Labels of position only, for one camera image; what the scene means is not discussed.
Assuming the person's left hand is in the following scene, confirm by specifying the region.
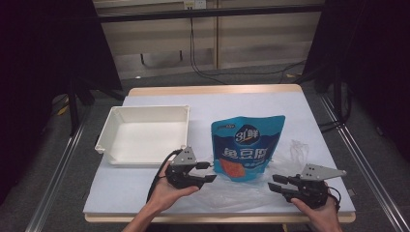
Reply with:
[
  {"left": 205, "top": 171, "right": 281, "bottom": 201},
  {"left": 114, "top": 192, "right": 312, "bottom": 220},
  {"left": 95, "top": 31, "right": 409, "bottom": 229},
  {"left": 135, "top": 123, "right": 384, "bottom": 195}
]
[{"left": 146, "top": 161, "right": 201, "bottom": 215}]

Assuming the dark curtain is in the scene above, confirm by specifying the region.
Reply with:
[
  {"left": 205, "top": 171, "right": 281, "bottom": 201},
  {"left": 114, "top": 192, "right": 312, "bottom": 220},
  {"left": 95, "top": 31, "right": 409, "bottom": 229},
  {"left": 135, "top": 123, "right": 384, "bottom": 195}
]
[
  {"left": 304, "top": 0, "right": 410, "bottom": 162},
  {"left": 0, "top": 0, "right": 123, "bottom": 204}
]

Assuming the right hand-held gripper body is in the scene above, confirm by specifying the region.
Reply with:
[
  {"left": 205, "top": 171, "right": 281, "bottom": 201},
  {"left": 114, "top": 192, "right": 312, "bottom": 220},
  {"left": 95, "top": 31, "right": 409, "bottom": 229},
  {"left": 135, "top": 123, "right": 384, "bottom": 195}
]
[{"left": 288, "top": 162, "right": 348, "bottom": 210}]

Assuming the wooden table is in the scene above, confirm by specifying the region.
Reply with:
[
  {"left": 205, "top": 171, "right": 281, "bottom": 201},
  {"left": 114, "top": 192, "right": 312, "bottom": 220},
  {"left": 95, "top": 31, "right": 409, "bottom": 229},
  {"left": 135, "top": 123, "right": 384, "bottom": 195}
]
[{"left": 84, "top": 83, "right": 358, "bottom": 224}]

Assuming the white wall socket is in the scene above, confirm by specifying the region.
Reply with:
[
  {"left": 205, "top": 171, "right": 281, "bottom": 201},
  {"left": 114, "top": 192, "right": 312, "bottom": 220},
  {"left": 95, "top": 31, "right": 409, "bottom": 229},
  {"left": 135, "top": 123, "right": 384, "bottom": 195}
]
[{"left": 183, "top": 0, "right": 208, "bottom": 11}]

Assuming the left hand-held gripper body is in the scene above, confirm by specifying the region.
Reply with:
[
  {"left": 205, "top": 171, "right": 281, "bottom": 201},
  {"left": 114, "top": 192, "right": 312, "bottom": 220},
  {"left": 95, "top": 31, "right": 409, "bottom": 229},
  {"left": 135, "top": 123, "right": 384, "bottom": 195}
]
[{"left": 164, "top": 145, "right": 207, "bottom": 190}]

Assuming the blue food pouch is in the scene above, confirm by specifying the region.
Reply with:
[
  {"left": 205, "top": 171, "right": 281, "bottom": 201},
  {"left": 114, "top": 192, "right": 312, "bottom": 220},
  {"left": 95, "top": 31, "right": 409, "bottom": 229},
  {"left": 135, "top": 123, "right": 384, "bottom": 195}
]
[{"left": 210, "top": 114, "right": 286, "bottom": 184}]

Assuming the person's right hand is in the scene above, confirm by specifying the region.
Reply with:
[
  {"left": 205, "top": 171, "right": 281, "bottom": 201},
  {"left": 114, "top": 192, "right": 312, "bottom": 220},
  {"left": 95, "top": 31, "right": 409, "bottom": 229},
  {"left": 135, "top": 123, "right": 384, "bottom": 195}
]
[{"left": 290, "top": 186, "right": 341, "bottom": 228}]

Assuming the white plastic bin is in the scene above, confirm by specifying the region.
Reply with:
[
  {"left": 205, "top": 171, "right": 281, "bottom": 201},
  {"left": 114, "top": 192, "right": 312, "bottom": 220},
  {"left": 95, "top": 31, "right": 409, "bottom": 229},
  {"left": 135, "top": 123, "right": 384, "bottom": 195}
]
[{"left": 94, "top": 104, "right": 190, "bottom": 167}]

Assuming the clear plastic bag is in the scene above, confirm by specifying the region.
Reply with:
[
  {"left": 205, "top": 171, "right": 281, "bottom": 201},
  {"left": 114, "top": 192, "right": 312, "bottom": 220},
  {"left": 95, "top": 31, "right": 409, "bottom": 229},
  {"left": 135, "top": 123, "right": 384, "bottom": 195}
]
[{"left": 189, "top": 139, "right": 311, "bottom": 211}]

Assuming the black horizontal bar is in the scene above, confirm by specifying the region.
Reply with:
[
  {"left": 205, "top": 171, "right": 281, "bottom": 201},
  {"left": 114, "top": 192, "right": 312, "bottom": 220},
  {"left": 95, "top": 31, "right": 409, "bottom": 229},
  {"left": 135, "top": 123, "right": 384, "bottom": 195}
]
[{"left": 96, "top": 4, "right": 326, "bottom": 24}]

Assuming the black wall cable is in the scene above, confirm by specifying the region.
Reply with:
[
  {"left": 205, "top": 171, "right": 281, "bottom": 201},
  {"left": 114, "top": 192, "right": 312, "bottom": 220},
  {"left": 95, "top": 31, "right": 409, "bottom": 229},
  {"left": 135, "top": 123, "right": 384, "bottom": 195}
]
[{"left": 189, "top": 9, "right": 308, "bottom": 85}]

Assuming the metal floor rail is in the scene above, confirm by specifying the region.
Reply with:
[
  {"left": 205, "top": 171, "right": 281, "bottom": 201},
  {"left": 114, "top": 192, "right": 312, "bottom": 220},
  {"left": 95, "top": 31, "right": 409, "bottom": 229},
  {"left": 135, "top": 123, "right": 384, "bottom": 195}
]
[
  {"left": 24, "top": 120, "right": 89, "bottom": 232},
  {"left": 318, "top": 92, "right": 410, "bottom": 232}
]

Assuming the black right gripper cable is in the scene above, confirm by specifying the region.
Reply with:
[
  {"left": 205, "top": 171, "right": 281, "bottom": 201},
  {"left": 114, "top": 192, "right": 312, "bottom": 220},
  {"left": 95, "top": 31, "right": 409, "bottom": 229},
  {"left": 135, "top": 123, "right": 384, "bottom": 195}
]
[{"left": 327, "top": 186, "right": 342, "bottom": 213}]

